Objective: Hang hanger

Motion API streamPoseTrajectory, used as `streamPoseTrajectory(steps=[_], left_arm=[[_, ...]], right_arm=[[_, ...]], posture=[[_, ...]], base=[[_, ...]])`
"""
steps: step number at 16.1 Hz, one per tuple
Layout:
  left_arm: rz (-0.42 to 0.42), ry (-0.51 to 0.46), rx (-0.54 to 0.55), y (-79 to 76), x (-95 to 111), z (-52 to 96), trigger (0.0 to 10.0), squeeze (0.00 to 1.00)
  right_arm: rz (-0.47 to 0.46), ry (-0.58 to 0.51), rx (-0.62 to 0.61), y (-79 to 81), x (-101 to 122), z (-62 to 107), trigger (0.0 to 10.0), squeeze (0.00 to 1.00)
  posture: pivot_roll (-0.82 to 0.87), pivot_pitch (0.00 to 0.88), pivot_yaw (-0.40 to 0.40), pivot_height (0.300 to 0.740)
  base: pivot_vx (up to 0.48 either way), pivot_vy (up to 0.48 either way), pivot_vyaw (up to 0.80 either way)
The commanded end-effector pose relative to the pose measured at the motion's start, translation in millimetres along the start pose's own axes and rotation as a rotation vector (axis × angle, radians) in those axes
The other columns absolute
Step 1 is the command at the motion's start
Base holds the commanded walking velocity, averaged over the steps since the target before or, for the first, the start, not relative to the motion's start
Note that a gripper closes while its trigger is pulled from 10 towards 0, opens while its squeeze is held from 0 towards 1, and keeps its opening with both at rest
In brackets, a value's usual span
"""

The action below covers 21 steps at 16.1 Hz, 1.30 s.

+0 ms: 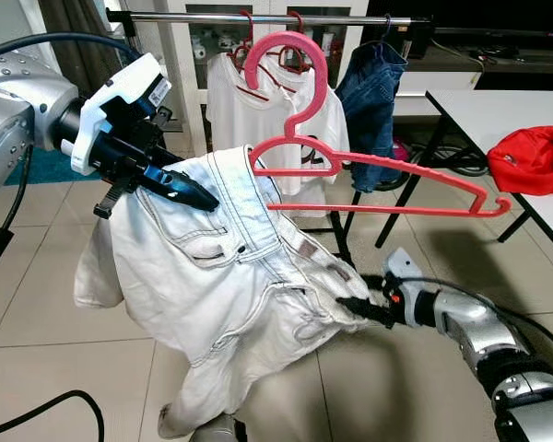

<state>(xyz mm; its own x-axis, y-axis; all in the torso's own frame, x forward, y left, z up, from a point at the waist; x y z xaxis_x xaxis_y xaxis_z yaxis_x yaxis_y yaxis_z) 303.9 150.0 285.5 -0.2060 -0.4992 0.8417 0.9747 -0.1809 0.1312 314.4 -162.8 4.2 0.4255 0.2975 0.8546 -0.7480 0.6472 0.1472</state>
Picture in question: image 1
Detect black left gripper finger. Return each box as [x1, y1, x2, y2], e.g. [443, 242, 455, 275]
[143, 177, 213, 211]
[140, 162, 220, 205]

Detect white denim jeans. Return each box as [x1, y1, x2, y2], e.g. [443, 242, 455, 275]
[74, 145, 390, 439]

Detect red shirt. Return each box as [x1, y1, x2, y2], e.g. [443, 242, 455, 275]
[487, 125, 553, 197]

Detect red plastic hanger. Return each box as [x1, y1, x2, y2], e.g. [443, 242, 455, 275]
[244, 30, 515, 219]
[229, 9, 277, 102]
[276, 9, 319, 75]

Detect plain white t-shirt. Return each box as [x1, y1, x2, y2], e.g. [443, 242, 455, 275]
[206, 51, 291, 199]

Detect grey curtain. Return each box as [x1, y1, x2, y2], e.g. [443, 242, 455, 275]
[39, 0, 121, 56]

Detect white table black legs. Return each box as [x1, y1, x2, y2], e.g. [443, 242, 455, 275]
[378, 87, 553, 250]

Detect chrome black clothes rack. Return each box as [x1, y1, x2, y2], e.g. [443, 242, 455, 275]
[106, 7, 436, 270]

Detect white t-shirt black print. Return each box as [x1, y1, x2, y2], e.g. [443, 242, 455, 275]
[276, 60, 351, 217]

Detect black tv stand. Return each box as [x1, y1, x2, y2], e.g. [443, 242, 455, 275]
[364, 0, 553, 93]

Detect grey left robot foot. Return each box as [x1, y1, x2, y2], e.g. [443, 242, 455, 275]
[189, 413, 250, 442]

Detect blue denim jeans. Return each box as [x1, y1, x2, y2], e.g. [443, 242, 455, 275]
[336, 39, 409, 194]

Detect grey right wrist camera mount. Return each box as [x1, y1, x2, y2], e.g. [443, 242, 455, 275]
[382, 247, 427, 309]

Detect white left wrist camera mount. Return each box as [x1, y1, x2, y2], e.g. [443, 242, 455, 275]
[72, 52, 173, 176]

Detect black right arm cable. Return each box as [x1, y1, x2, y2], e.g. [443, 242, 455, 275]
[415, 276, 553, 355]

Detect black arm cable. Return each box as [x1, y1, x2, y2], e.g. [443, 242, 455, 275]
[0, 32, 141, 270]
[415, 276, 553, 355]

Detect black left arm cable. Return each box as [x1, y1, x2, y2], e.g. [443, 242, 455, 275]
[0, 32, 141, 270]

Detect black cable bundle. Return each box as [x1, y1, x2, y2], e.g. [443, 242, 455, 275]
[415, 138, 499, 180]

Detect black floor cable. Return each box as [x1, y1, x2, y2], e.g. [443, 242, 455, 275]
[0, 390, 107, 442]

